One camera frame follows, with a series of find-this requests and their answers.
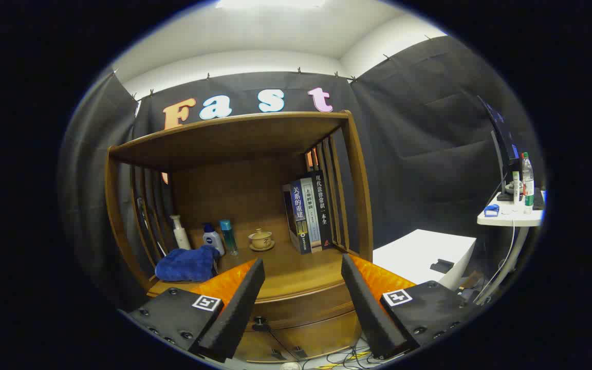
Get book with blue spine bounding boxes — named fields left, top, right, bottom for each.
left=282, top=180, right=312, bottom=255

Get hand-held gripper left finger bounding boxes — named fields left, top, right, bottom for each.
left=128, top=258, right=266, bottom=363

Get floor cables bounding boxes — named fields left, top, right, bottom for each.
left=301, top=339, right=379, bottom=368

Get white pump bottle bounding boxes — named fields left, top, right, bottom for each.
left=170, top=215, right=192, bottom=251

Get white side cabinet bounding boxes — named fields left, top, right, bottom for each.
left=373, top=229, right=477, bottom=291

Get blue towel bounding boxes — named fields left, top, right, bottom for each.
left=155, top=245, right=220, bottom=282

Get wooden countertop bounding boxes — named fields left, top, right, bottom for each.
left=147, top=226, right=359, bottom=304

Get white side desk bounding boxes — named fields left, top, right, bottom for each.
left=473, top=190, right=546, bottom=305

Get book with black spine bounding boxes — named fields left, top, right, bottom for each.
left=309, top=171, right=334, bottom=250

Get clear blue bottle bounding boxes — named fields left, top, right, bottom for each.
left=219, top=219, right=239, bottom=256

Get white bottle with blue cap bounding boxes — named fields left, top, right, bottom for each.
left=202, top=223, right=226, bottom=256

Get wooden drawer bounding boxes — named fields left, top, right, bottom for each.
left=247, top=301, right=362, bottom=332

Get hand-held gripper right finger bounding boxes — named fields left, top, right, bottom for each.
left=341, top=253, right=482, bottom=360

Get wooden cabinet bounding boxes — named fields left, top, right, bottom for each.
left=105, top=109, right=374, bottom=363

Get clear bottle with green label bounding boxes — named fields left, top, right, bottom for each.
left=521, top=152, right=535, bottom=214

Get black monitor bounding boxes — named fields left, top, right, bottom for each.
left=477, top=96, right=522, bottom=201

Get beige lidded tea cup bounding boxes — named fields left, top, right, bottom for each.
left=248, top=228, right=275, bottom=252

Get book with pale spine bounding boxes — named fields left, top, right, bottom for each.
left=300, top=177, right=323, bottom=252

